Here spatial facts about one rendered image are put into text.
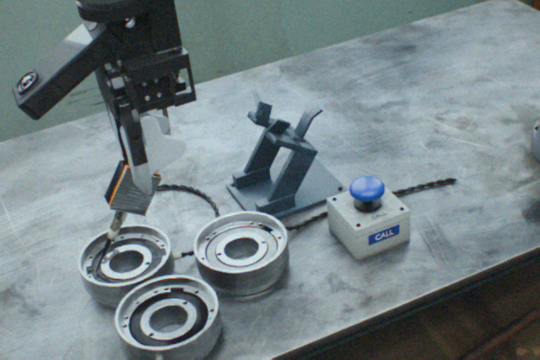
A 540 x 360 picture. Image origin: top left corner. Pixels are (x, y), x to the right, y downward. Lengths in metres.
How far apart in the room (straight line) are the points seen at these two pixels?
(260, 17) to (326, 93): 1.41
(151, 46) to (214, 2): 1.77
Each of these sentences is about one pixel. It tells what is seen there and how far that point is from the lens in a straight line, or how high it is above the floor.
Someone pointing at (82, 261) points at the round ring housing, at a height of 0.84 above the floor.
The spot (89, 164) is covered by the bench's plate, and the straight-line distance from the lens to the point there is 1.11.
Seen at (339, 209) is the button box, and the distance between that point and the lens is 0.87.
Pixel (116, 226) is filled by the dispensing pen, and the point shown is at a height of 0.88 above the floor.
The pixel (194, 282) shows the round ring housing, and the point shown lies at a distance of 0.81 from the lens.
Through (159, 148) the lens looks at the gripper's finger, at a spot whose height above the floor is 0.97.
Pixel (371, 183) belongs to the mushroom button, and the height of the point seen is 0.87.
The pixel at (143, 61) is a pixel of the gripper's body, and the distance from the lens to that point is 0.73.
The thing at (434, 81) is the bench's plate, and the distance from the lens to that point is 1.22.
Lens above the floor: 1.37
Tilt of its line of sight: 33 degrees down
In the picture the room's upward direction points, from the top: 7 degrees counter-clockwise
